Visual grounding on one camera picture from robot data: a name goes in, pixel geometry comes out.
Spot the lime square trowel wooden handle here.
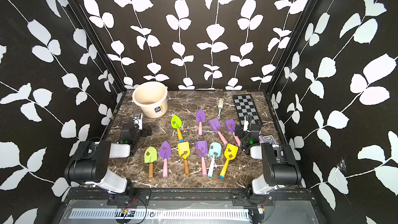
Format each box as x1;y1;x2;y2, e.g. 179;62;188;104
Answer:
144;146;158;179

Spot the lime pointed trowel yellow handle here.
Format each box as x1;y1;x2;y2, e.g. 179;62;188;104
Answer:
171;115;183;142

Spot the green white scrub brush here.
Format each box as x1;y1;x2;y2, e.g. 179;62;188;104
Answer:
217;98;224;120

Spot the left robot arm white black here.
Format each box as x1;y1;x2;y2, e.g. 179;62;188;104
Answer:
64;122;152;194

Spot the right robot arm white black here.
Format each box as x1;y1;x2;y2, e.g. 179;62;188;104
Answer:
232;123;302;195

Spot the purple pointed trowel front row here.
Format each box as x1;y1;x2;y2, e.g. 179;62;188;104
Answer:
159;141;172;178

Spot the cream plastic bucket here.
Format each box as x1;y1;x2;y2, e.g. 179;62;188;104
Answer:
132;82;168;119

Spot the purple square trowel front row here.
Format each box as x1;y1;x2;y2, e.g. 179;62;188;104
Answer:
195;141;208;176

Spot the light blue trowel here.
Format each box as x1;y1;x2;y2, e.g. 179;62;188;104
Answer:
207;142;222;177

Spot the black white checkerboard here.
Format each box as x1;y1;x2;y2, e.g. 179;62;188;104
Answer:
233;94;263;127

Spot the playing card deck box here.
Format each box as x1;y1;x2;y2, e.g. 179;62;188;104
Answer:
259;135;277;146

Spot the yellow square trowel wooden handle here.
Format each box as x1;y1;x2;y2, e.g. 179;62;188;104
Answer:
178;142;190;175

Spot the purple pointed trowel pink handle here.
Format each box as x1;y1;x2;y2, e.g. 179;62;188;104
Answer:
195;109;206;135

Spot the black front rail base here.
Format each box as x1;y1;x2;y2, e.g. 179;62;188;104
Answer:
65;187;316;207

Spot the purple square trowel pink handle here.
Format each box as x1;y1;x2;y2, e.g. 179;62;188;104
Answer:
208;118;228;146

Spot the white perforated cable tray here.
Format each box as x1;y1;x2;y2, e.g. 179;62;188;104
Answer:
67;208;250;222

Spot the purple trowel pink handle right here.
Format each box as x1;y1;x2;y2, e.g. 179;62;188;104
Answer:
225;119;241;147

